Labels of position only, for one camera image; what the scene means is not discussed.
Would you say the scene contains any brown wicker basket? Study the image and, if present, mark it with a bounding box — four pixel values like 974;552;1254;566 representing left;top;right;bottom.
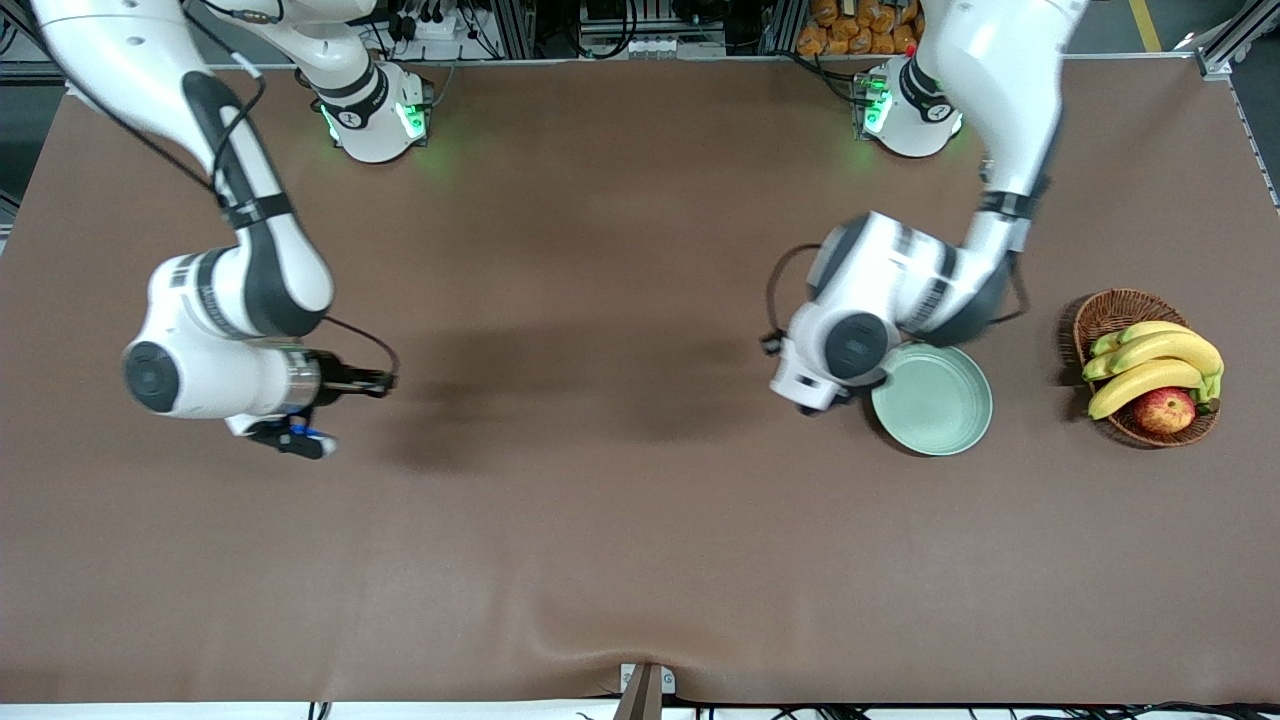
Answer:
1073;289;1222;448

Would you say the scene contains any aluminium frame profile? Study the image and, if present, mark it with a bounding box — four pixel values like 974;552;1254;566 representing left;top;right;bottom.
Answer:
1195;0;1280;81

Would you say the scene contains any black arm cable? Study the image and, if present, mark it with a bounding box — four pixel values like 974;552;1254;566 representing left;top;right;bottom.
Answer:
180;0;402;386
762;243;1033;357

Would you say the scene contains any brown table cloth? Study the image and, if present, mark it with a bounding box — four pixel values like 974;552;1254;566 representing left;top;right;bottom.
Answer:
0;55;1280;706

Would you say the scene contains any white power strip with plugs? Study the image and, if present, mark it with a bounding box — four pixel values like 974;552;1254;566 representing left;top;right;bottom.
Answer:
388;0;459;43

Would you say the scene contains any pale green round plate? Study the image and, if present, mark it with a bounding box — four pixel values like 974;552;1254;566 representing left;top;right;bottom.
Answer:
871;343;994;458

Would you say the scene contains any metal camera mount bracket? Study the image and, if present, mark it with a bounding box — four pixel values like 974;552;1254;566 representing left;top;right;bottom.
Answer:
619;662;677;720

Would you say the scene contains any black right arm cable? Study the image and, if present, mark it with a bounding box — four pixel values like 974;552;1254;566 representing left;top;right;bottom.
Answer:
180;0;402;386

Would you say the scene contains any yellow banana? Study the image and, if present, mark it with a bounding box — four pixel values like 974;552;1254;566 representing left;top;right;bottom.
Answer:
1082;330;1225;382
1087;359;1207;422
1089;320;1193;358

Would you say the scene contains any red apple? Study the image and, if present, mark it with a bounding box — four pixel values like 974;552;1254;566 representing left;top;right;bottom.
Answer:
1133;387;1198;436

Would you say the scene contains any pile of orange bread rolls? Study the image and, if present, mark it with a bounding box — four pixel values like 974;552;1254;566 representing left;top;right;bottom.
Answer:
796;0;927;57

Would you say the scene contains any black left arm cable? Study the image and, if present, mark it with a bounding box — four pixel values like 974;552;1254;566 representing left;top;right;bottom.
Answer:
762;243;1033;357

